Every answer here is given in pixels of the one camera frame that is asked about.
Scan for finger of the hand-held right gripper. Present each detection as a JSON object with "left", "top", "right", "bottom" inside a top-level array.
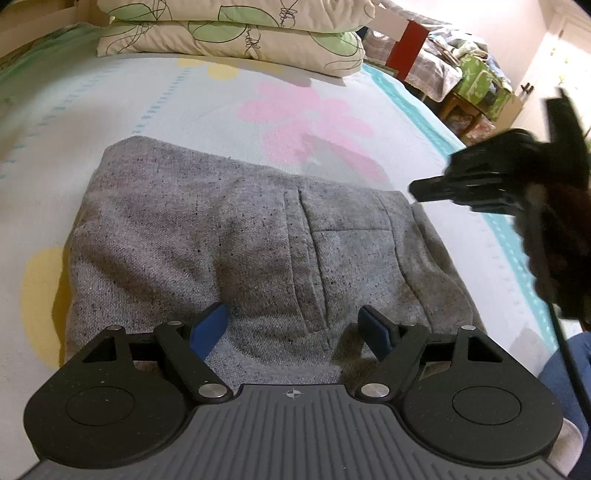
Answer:
[{"left": 409, "top": 174, "right": 458, "bottom": 203}]

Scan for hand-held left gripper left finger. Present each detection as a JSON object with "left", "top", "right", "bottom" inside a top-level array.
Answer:
[{"left": 68, "top": 303, "right": 234, "bottom": 401}]

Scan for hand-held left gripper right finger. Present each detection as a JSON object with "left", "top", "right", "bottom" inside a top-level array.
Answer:
[{"left": 355, "top": 305, "right": 509, "bottom": 400}]

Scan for grey pants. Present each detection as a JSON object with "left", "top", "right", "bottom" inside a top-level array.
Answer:
[{"left": 65, "top": 136, "right": 486, "bottom": 387}]

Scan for wooden stool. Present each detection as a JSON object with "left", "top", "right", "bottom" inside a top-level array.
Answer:
[{"left": 440, "top": 91, "right": 486, "bottom": 136}]

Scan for green patterned cloth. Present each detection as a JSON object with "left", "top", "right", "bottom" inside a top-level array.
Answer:
[{"left": 456, "top": 52, "right": 514, "bottom": 124}]

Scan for plaid blanket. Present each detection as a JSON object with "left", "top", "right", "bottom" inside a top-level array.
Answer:
[{"left": 405, "top": 28, "right": 467, "bottom": 103}]

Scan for red box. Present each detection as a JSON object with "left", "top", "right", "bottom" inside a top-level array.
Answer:
[{"left": 386, "top": 20, "right": 428, "bottom": 80}]

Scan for person's leg in jeans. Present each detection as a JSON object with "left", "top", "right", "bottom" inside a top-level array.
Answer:
[{"left": 537, "top": 331, "right": 591, "bottom": 437}]

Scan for floral pale bed sheet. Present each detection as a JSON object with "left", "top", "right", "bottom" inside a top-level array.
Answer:
[{"left": 0, "top": 24, "right": 561, "bottom": 480}]

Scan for cream leaf-print pillow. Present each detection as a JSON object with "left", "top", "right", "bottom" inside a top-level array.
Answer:
[
  {"left": 96, "top": 0, "right": 378, "bottom": 34},
  {"left": 96, "top": 20, "right": 366, "bottom": 80}
]

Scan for wooden headboard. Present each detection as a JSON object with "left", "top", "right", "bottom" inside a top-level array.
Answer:
[{"left": 0, "top": 0, "right": 100, "bottom": 58}]

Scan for black cable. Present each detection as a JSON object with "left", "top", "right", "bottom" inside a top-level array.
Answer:
[{"left": 549, "top": 300, "right": 586, "bottom": 414}]

